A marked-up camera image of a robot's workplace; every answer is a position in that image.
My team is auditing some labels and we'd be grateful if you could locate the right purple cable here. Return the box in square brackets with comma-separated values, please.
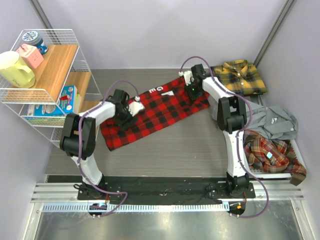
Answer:
[180, 56, 270, 220]

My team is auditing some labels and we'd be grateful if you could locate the purple cable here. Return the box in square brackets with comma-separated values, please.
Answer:
[74, 79, 141, 217]
[180, 56, 270, 220]

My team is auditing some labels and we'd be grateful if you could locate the yellow plaid folded shirt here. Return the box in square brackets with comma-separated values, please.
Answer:
[210, 59, 268, 96]

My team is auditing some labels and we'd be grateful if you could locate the white wire shelf rack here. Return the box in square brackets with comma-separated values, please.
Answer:
[0, 29, 103, 147]

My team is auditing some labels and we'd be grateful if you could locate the blue round tin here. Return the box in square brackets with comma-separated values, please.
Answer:
[22, 30, 48, 55]

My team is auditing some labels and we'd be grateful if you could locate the pink cube box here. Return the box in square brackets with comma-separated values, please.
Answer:
[16, 43, 44, 69]

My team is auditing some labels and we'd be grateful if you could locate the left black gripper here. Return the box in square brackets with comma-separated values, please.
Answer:
[114, 103, 139, 132]

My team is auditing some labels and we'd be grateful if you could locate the red black plaid shirt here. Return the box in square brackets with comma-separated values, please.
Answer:
[100, 77, 210, 151]

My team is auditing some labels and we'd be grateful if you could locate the yellow mug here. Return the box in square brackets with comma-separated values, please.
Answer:
[0, 51, 36, 89]

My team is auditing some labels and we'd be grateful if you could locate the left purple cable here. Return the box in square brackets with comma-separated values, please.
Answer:
[74, 79, 141, 217]

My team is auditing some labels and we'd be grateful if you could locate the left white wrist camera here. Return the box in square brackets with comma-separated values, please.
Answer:
[128, 96, 145, 117]

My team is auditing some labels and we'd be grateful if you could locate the orange plaid shirt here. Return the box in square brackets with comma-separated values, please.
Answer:
[243, 130, 307, 186]

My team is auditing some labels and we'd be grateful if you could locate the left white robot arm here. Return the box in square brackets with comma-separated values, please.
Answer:
[59, 89, 144, 200]

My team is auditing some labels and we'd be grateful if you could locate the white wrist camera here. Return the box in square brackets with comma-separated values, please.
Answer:
[128, 96, 145, 117]
[178, 70, 194, 86]

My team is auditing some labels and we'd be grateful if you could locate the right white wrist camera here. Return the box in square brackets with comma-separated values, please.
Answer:
[178, 70, 194, 86]

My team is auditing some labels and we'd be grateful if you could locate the grey long sleeve shirt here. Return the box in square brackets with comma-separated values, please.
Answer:
[211, 101, 300, 141]

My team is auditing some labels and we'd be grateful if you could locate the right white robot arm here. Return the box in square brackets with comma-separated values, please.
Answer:
[179, 64, 250, 198]

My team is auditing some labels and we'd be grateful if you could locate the blue product box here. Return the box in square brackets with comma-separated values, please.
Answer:
[26, 85, 78, 117]

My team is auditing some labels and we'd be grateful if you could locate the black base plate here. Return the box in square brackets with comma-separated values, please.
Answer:
[77, 174, 256, 205]

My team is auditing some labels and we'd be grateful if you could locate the white laundry basket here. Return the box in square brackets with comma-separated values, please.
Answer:
[232, 119, 305, 181]

